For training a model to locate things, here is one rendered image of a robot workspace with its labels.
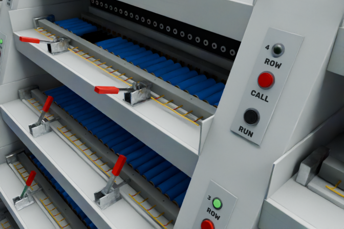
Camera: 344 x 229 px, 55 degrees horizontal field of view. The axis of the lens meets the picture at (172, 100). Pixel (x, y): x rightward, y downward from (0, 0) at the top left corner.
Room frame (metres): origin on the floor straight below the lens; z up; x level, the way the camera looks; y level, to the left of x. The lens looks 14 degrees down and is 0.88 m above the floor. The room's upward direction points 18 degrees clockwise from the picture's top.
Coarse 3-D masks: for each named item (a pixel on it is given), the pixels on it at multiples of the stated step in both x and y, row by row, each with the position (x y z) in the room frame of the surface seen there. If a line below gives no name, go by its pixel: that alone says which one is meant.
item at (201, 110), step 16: (48, 32) 0.75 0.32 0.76; (64, 32) 0.72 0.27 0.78; (80, 48) 0.67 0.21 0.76; (96, 48) 0.64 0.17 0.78; (112, 64) 0.59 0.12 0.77; (128, 64) 0.58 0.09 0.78; (160, 80) 0.52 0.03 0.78; (160, 96) 0.50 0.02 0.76; (176, 96) 0.48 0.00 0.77; (192, 96) 0.48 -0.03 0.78; (176, 112) 0.46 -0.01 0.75; (192, 112) 0.46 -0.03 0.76; (208, 112) 0.44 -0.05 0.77
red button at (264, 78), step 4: (260, 76) 0.35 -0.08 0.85; (264, 76) 0.35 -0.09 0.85; (268, 76) 0.35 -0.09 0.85; (260, 80) 0.35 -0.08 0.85; (264, 80) 0.35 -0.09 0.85; (268, 80) 0.35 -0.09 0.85; (272, 80) 0.35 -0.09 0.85; (260, 84) 0.35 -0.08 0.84; (264, 84) 0.35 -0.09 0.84; (268, 84) 0.35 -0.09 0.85
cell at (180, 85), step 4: (196, 76) 0.56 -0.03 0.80; (200, 76) 0.56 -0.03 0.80; (204, 76) 0.56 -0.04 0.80; (188, 80) 0.54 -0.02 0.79; (192, 80) 0.54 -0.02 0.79; (196, 80) 0.55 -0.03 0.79; (200, 80) 0.55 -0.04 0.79; (176, 84) 0.52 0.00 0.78; (180, 84) 0.52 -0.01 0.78; (184, 84) 0.53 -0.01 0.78; (188, 84) 0.53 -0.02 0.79; (192, 84) 0.54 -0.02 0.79; (180, 88) 0.52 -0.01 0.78; (184, 88) 0.52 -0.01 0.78
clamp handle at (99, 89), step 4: (132, 84) 0.49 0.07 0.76; (136, 84) 0.49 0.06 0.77; (96, 88) 0.44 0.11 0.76; (100, 88) 0.44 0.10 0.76; (104, 88) 0.45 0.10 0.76; (108, 88) 0.45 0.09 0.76; (112, 88) 0.46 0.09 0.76; (116, 88) 0.46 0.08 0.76; (120, 88) 0.48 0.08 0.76; (124, 88) 0.48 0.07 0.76; (128, 88) 0.49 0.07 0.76; (132, 88) 0.50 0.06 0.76; (136, 88) 0.49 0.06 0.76; (96, 92) 0.44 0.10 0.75; (100, 92) 0.44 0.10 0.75; (104, 92) 0.45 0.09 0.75; (108, 92) 0.45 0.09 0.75; (112, 92) 0.46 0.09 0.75; (116, 92) 0.46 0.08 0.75; (120, 92) 0.47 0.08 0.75; (124, 92) 0.48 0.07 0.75; (128, 92) 0.48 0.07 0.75
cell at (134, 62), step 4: (144, 56) 0.63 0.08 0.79; (148, 56) 0.63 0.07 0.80; (152, 56) 0.63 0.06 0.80; (156, 56) 0.64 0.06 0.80; (132, 60) 0.60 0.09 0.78; (136, 60) 0.61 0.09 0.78; (140, 60) 0.61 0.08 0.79; (144, 60) 0.62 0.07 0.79; (148, 60) 0.62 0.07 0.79; (136, 64) 0.60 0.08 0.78
